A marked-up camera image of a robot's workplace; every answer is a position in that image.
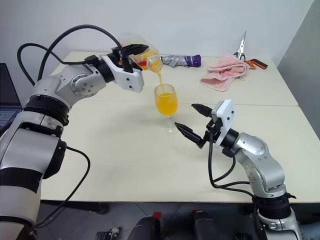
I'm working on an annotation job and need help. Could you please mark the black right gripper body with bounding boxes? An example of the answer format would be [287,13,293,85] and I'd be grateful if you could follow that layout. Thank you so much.
[198,117,224,149]

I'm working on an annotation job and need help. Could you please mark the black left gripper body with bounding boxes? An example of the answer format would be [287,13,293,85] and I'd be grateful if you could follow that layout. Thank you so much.
[111,46,125,66]

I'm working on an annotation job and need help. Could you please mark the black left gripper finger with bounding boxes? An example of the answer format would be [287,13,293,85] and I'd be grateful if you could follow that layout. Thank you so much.
[121,43,150,56]

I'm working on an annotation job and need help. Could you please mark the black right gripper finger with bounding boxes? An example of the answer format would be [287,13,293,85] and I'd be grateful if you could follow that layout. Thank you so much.
[174,121,205,148]
[191,103,213,118]

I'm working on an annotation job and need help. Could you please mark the clear bottle with red tape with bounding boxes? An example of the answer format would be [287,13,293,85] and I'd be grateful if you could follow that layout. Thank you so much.
[117,32,164,75]

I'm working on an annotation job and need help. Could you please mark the clear wine glass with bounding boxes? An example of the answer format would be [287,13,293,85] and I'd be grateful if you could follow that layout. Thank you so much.
[153,83,180,135]

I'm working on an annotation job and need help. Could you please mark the pink towel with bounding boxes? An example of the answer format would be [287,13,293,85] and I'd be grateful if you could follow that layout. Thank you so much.
[199,52,250,92]

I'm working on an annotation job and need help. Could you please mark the grey and purple folded umbrella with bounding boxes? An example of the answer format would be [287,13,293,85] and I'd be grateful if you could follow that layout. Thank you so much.
[159,53,203,68]

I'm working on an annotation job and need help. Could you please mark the orange and black tool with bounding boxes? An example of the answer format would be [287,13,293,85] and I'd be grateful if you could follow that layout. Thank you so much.
[244,58,269,70]

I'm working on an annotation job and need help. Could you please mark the dark rounded shape with red mark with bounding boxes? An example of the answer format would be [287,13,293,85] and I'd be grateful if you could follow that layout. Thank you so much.
[131,211,177,240]

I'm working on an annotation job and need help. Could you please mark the dark laptop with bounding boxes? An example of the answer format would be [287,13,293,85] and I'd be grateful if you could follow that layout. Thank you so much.
[0,62,23,137]

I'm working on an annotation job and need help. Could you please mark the black table crossbar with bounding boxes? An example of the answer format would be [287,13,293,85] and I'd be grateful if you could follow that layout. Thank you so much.
[41,199,110,215]

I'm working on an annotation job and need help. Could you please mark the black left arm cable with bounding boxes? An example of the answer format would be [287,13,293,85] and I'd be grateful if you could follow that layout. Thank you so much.
[16,43,100,87]
[39,24,135,85]
[31,146,91,228]

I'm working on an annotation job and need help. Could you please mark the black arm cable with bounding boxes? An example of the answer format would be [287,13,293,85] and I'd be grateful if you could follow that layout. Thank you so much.
[39,24,135,85]
[208,132,258,240]
[31,146,91,228]
[16,43,100,87]

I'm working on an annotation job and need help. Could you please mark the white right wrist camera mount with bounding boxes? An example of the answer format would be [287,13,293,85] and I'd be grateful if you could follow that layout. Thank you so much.
[211,99,237,148]

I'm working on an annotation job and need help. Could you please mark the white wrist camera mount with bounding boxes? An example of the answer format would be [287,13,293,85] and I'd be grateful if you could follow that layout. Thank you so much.
[211,99,237,148]
[100,53,146,94]

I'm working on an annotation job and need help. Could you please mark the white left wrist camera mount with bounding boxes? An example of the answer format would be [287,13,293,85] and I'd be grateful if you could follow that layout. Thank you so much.
[100,53,146,94]

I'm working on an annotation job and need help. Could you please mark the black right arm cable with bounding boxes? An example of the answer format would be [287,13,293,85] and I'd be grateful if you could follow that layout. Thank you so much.
[208,132,258,240]

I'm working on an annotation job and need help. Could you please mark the silver scissors with black handles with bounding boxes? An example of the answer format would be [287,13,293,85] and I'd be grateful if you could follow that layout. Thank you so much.
[232,31,248,62]

